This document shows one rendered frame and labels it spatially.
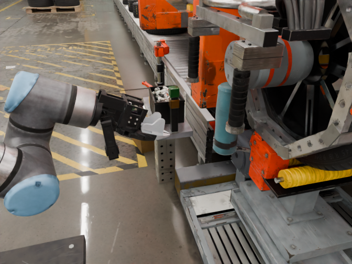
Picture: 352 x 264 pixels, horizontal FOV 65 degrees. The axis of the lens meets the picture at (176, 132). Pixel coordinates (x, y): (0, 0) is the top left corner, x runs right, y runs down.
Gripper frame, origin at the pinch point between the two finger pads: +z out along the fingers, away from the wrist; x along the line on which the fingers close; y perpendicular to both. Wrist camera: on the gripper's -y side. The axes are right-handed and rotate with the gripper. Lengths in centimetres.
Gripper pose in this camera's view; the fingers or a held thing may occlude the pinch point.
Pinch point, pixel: (164, 135)
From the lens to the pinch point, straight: 74.7
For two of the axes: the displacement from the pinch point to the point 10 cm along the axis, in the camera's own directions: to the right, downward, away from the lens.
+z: 8.5, 2.2, 4.7
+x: -3.2, -4.9, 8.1
